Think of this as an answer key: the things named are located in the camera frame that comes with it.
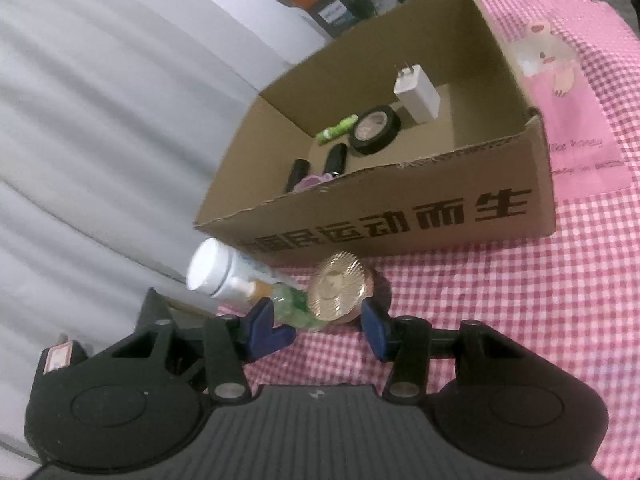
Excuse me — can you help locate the black lipstick tube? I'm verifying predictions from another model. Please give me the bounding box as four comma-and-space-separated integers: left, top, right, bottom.
284, 158, 308, 195
322, 143, 348, 177

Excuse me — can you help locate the white charger plug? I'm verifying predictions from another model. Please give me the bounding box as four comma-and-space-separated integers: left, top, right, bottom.
392, 62, 442, 125

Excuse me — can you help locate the printed cardboard box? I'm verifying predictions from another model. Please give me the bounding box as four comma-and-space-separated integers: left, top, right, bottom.
192, 0, 557, 268

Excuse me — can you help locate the pink checkered bedsheet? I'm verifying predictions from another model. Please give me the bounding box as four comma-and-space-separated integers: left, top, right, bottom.
215, 0, 640, 480

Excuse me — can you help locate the white fabric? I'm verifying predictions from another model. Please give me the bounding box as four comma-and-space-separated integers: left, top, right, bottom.
0, 0, 331, 461

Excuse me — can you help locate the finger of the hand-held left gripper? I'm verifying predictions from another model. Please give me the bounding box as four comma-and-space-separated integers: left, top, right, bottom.
137, 287, 174, 331

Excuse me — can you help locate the clear green dropper bottle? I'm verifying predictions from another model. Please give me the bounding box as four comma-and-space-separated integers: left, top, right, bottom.
235, 280, 326, 333

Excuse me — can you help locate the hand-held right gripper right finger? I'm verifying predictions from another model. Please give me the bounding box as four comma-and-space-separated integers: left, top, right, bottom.
360, 300, 507, 405

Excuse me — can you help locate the purple hair clip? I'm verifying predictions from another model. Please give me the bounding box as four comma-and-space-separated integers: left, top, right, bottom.
292, 172, 336, 193

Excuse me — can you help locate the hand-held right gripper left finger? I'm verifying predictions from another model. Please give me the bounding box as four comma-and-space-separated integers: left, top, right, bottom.
107, 299, 297, 405

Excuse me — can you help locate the green lip balm tube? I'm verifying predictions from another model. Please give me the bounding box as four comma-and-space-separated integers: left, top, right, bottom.
315, 114, 358, 145

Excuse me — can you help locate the gold round compact case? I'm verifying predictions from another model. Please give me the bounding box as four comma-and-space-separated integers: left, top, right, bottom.
305, 251, 393, 325

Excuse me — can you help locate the white capped bottle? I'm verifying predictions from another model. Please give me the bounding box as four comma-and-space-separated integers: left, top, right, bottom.
186, 237, 306, 306

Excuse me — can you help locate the black tape roll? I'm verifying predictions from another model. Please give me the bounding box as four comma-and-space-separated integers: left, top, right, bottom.
348, 105, 402, 157

